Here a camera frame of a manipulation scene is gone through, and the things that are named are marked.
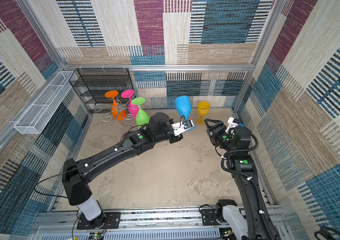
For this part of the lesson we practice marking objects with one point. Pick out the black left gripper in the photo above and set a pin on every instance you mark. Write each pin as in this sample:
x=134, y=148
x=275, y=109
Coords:
x=175, y=139

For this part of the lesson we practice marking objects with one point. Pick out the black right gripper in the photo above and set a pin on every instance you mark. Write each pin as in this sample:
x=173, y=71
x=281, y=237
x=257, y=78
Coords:
x=218, y=124

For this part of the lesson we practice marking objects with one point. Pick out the yellow plastic wine glass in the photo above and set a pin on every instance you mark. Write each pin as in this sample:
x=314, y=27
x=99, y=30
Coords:
x=202, y=109

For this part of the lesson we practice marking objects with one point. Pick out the blue plastic wine glass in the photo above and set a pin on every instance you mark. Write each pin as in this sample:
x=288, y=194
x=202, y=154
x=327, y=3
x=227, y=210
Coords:
x=183, y=107

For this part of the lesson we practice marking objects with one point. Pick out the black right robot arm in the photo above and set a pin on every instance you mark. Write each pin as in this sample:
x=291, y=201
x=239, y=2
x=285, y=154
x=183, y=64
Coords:
x=238, y=141

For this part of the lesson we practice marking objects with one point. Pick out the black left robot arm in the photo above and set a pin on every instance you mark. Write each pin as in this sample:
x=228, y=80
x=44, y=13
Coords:
x=78, y=174

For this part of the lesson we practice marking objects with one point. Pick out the green plastic wine glass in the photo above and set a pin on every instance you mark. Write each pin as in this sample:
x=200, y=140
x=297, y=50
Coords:
x=141, y=117

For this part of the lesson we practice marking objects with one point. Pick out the pink plastic wine glass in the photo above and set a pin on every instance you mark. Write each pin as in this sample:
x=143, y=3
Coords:
x=133, y=109

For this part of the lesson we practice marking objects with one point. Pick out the orange plastic wine glass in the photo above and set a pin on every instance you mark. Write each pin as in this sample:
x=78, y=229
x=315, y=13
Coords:
x=115, y=105

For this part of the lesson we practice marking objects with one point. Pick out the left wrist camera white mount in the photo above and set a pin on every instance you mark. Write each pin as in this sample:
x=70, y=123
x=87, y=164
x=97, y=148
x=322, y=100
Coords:
x=181, y=127

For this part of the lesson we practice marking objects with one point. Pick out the chrome wire wine glass rack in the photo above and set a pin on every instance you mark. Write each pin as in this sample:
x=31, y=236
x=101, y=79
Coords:
x=106, y=117

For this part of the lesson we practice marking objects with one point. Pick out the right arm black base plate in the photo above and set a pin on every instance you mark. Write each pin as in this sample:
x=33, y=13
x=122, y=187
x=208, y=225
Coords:
x=209, y=217

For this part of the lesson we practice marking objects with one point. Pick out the black wire shelf rack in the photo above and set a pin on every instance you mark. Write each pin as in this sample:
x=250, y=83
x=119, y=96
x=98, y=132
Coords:
x=91, y=84

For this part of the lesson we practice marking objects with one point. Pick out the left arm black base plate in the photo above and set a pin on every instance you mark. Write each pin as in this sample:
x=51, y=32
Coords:
x=107, y=220

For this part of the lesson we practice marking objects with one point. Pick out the aluminium front rail frame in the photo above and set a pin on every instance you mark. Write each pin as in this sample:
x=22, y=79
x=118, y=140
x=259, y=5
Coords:
x=147, y=224

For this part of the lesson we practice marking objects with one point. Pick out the white wire mesh basket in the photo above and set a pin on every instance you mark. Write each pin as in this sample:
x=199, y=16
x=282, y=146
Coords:
x=38, y=115

